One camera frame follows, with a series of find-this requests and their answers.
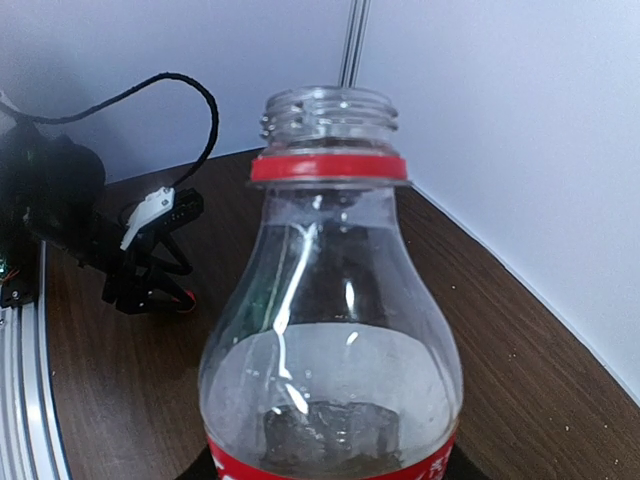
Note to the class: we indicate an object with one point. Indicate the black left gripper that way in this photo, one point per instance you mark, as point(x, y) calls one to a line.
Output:
point(129, 285)

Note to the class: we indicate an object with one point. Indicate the red bottle cap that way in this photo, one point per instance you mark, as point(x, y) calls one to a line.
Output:
point(185, 303)

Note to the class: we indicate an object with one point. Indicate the left aluminium frame post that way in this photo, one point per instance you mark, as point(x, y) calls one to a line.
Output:
point(354, 42)

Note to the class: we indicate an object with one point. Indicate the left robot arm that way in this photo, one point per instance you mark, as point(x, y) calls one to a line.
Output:
point(49, 191)

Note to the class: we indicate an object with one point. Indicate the aluminium front rail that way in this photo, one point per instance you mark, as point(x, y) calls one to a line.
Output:
point(31, 441)

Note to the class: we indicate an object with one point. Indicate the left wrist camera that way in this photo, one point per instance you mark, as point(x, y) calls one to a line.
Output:
point(165, 209)

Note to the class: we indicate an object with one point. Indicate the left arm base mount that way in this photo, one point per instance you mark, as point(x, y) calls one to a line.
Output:
point(19, 274)

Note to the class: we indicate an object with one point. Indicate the clear bottle red label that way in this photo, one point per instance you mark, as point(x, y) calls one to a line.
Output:
point(331, 359)

